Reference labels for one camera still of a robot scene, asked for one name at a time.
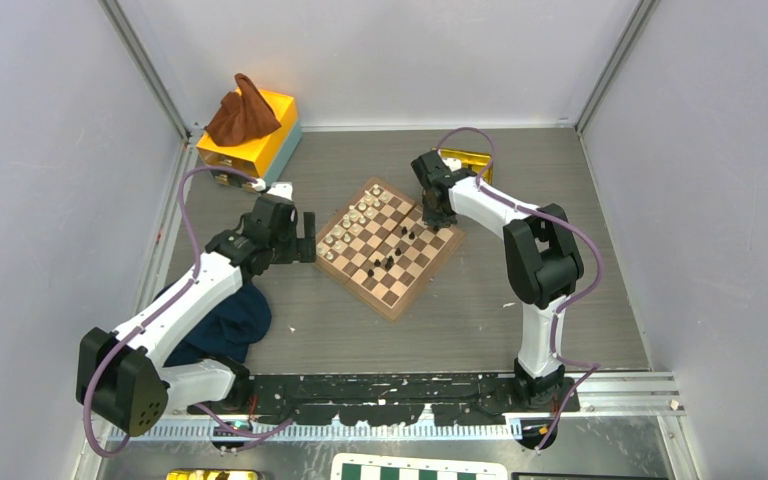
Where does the black mounting base plate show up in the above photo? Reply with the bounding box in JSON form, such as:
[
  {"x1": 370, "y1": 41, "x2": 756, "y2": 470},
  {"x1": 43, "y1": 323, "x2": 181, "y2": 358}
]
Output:
[{"x1": 206, "y1": 372, "x2": 573, "y2": 427}]

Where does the yellow storage box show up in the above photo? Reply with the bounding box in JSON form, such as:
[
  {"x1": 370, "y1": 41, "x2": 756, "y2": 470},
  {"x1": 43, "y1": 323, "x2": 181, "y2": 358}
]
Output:
[{"x1": 196, "y1": 90, "x2": 302, "y2": 184}]

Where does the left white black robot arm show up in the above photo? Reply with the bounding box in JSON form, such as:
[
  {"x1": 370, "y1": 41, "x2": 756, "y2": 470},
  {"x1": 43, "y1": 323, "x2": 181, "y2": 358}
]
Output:
[{"x1": 76, "y1": 182, "x2": 316, "y2": 437}]

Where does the wooden chess board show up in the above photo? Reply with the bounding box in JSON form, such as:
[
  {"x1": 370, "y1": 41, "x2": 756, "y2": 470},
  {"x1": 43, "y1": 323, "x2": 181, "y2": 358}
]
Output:
[{"x1": 315, "y1": 177, "x2": 465, "y2": 322}]

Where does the white chess piece row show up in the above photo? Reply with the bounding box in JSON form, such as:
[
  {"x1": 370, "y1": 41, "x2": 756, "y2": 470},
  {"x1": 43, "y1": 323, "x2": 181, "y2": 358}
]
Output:
[{"x1": 316, "y1": 183, "x2": 402, "y2": 267}]

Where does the brown cloth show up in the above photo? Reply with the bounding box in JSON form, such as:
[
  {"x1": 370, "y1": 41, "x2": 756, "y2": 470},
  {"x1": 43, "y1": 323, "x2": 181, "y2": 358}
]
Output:
[{"x1": 205, "y1": 73, "x2": 281, "y2": 147}]

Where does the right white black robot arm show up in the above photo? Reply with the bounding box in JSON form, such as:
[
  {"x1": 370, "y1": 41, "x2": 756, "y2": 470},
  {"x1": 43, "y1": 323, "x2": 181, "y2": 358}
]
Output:
[{"x1": 411, "y1": 151, "x2": 584, "y2": 411}]

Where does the dark blue cloth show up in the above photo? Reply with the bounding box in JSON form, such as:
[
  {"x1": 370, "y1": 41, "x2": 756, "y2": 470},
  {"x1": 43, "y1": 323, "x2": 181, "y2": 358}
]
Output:
[{"x1": 164, "y1": 283, "x2": 272, "y2": 367}]

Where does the gold metal tray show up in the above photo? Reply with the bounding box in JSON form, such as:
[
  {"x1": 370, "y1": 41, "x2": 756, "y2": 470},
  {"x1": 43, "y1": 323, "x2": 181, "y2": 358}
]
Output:
[{"x1": 438, "y1": 148, "x2": 494, "y2": 184}]

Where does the black chess piece cluster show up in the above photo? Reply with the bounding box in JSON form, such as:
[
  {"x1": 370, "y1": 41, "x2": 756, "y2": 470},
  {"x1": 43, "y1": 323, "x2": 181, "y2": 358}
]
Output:
[{"x1": 364, "y1": 226, "x2": 419, "y2": 277}]

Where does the gold tin at bottom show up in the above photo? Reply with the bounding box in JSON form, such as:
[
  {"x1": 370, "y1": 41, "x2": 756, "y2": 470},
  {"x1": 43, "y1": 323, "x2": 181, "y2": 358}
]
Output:
[{"x1": 166, "y1": 469, "x2": 262, "y2": 480}]

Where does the green white chess mat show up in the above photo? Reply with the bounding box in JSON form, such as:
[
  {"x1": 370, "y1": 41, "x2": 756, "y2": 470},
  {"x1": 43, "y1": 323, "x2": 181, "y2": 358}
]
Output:
[{"x1": 330, "y1": 453, "x2": 511, "y2": 480}]

